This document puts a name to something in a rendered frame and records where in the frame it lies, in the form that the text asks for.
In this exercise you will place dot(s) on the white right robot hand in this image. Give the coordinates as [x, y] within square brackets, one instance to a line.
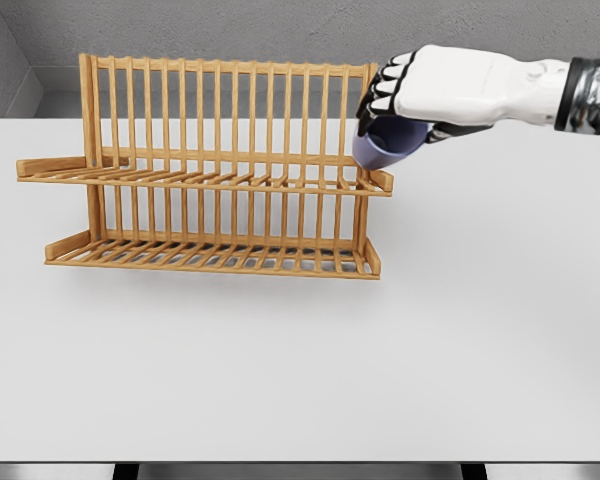
[445, 85]

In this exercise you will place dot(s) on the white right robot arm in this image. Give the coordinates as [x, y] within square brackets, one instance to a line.
[565, 92]

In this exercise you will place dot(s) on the purple cup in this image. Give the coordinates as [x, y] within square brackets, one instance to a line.
[380, 150]

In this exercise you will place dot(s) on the wooden two-tier dish rack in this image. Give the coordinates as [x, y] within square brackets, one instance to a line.
[215, 170]

